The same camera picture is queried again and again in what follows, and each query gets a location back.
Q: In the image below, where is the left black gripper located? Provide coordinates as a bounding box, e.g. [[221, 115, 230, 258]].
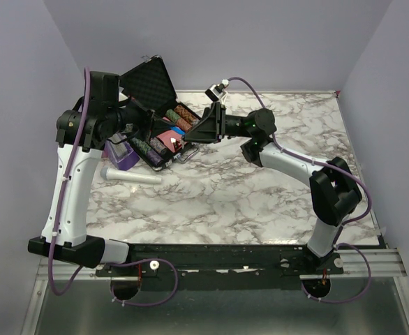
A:
[[107, 96, 176, 142]]

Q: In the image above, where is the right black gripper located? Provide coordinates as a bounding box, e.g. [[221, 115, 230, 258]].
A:
[[181, 103, 253, 145]]

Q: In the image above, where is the blue key fob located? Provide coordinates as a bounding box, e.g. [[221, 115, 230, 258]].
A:
[[170, 126, 185, 135]]

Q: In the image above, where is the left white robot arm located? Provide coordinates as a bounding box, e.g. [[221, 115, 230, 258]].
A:
[[28, 70, 153, 276]]

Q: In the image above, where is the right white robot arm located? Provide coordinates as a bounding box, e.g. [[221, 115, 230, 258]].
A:
[[183, 102, 362, 274]]

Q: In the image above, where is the black poker chip case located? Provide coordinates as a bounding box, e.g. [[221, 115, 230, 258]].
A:
[[119, 55, 200, 172]]

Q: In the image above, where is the pink playing card deck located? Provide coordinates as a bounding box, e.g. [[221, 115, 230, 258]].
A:
[[149, 131, 184, 155]]

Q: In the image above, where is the purple metronome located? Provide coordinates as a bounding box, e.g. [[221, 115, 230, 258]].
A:
[[104, 134, 140, 171]]

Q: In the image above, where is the white microphone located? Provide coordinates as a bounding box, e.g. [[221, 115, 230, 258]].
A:
[[100, 167, 162, 185]]

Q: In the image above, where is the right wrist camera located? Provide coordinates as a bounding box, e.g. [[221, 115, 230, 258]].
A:
[[205, 79, 229, 102]]

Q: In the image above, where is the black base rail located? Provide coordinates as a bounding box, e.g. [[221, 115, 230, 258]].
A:
[[40, 238, 404, 292]]

